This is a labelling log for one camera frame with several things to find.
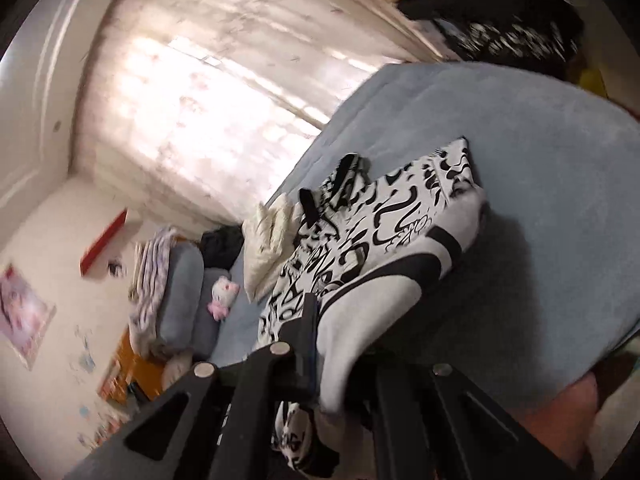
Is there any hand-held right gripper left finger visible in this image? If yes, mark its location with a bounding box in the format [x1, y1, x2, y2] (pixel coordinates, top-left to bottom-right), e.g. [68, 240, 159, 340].
[62, 292, 321, 480]

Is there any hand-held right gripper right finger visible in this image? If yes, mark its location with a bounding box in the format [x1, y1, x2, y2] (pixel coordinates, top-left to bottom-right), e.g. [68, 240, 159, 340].
[350, 360, 596, 480]

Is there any black and white printed jacket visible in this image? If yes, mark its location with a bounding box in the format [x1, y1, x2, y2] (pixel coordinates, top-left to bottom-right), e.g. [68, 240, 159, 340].
[255, 136, 490, 478]

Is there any pink and white plush toy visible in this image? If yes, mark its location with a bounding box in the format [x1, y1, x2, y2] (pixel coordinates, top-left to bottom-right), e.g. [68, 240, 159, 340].
[207, 276, 241, 321]

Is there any cream puffer jacket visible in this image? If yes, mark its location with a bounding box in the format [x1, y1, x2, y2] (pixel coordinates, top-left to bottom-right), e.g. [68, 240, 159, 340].
[242, 192, 303, 301]

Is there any beige cloth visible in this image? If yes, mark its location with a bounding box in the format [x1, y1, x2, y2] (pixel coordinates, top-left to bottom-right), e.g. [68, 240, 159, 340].
[162, 350, 196, 391]

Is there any black garment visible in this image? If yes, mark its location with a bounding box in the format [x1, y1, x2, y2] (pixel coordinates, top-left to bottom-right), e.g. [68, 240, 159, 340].
[200, 225, 246, 273]

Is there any person's leg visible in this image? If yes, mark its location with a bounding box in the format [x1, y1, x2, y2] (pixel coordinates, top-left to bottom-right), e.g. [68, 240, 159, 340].
[520, 372, 603, 471]

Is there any wooden headboard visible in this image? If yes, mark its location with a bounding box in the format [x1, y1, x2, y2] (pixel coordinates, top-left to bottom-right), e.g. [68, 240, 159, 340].
[97, 332, 166, 406]

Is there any folded floral blanket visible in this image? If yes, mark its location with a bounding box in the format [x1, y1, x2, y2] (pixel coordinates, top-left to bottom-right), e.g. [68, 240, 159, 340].
[127, 226, 178, 351]

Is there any cluttered bedside shelf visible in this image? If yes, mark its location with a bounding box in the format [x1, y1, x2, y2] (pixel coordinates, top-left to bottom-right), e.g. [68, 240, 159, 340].
[75, 360, 136, 453]

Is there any blue bed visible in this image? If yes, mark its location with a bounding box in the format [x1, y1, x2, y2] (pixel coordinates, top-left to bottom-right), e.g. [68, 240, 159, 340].
[207, 62, 640, 411]

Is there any sheer floral curtain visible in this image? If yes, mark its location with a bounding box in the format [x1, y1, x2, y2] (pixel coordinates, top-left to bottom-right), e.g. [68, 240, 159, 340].
[75, 0, 441, 226]

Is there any wooden shelf unit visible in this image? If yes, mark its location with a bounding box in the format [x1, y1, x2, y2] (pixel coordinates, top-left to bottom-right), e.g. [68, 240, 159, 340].
[367, 0, 451, 63]

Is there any dark printed garment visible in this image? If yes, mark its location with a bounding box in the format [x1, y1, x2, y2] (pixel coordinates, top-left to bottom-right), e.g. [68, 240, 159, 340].
[400, 0, 586, 71]

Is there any cluster of small wall stickers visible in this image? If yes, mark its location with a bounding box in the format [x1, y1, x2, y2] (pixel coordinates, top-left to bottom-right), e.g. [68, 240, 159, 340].
[74, 324, 103, 378]

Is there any red wall shelf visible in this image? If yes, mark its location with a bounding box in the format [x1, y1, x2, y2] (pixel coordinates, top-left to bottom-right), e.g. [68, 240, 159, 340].
[80, 208, 130, 277]

